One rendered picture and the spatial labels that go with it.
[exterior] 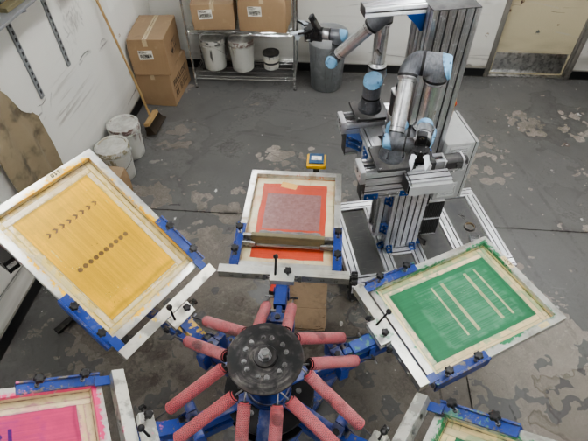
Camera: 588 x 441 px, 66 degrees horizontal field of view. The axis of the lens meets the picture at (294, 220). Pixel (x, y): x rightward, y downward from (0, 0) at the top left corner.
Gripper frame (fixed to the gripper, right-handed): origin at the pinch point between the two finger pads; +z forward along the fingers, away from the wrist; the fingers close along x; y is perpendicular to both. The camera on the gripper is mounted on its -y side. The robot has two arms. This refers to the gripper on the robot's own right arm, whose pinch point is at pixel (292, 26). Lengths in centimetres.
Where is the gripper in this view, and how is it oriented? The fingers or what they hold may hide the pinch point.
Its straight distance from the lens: 311.4
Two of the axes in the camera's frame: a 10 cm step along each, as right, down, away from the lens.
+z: -9.5, -2.1, 2.1
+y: 0.6, 5.8, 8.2
